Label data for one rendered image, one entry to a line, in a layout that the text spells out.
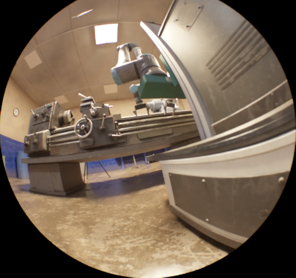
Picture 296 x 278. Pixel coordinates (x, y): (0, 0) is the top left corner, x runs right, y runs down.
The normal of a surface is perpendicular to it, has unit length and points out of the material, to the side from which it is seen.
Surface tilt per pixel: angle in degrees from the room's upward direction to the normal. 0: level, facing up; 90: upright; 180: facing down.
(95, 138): 90
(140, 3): 180
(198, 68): 90
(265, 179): 90
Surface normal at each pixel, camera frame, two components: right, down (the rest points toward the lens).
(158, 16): 0.22, 0.94
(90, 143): 0.21, -0.30
